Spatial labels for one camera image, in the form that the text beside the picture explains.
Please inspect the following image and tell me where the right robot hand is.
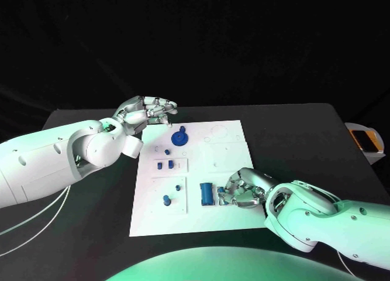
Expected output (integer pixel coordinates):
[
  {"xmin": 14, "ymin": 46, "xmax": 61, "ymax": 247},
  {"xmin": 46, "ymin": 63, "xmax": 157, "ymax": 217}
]
[{"xmin": 223, "ymin": 167, "xmax": 279, "ymax": 209}]

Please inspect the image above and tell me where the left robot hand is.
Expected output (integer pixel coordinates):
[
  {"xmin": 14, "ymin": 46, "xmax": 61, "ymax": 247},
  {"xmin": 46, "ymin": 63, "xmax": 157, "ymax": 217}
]
[{"xmin": 114, "ymin": 95, "xmax": 180, "ymax": 135}]

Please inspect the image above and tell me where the long blue cylinder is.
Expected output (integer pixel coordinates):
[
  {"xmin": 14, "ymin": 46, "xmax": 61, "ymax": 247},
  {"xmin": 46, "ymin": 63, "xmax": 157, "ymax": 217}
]
[{"xmin": 199, "ymin": 181, "xmax": 216, "ymax": 207}]

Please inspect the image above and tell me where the white task board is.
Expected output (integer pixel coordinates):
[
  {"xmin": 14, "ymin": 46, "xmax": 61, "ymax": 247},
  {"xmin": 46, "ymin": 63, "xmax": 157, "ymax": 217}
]
[{"xmin": 128, "ymin": 119, "xmax": 268, "ymax": 237}]

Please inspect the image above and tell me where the blue gear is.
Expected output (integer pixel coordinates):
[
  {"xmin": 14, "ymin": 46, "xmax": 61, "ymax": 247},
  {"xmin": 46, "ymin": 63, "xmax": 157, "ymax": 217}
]
[{"xmin": 170, "ymin": 125, "xmax": 190, "ymax": 147}]

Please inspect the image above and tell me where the white stand with dark phone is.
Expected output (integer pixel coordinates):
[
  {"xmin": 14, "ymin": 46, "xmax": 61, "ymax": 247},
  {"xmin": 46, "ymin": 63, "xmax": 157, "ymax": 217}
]
[{"xmin": 344, "ymin": 122, "xmax": 387, "ymax": 165}]

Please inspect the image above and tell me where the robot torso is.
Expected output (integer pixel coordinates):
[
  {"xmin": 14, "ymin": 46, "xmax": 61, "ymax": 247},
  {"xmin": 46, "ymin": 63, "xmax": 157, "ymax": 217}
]
[{"xmin": 104, "ymin": 246, "xmax": 363, "ymax": 281}]

